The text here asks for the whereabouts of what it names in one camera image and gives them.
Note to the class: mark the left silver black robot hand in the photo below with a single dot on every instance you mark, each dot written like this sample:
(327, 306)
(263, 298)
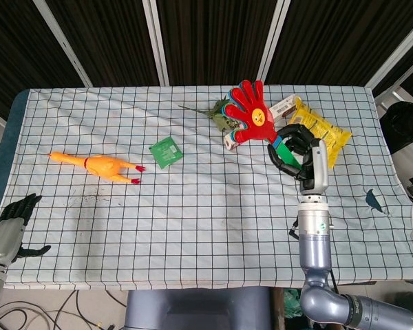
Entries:
(3, 240)

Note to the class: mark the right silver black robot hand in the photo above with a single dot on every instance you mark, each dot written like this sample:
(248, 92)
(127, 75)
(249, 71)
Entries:
(319, 165)

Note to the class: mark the red hand-shaped clapper toy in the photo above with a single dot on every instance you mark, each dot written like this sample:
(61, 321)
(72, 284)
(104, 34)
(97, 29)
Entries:
(254, 120)

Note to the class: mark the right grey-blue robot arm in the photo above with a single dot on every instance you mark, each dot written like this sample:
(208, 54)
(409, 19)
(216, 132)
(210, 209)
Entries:
(315, 247)

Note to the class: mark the yellow snack bag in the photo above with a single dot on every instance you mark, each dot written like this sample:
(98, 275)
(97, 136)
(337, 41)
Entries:
(321, 129)

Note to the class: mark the black bag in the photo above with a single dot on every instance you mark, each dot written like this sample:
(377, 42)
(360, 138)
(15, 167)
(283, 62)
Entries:
(402, 127)

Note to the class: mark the green plant sprig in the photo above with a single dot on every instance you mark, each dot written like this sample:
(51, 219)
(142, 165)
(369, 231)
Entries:
(220, 117)

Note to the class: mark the orange rubber chicken toy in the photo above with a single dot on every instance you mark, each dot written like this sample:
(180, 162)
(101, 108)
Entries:
(103, 165)

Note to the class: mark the white black-grid tablecloth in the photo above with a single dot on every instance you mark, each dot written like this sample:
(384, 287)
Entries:
(192, 223)

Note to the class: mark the green plastic bag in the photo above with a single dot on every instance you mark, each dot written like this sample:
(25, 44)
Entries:
(292, 304)

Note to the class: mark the green foil packet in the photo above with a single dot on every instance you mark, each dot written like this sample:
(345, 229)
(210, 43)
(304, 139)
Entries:
(166, 153)

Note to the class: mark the grey-blue robot torso base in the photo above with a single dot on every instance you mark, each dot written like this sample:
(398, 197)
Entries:
(192, 309)

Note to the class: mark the white metal frame post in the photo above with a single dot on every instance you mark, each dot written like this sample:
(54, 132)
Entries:
(65, 44)
(156, 44)
(395, 44)
(272, 41)

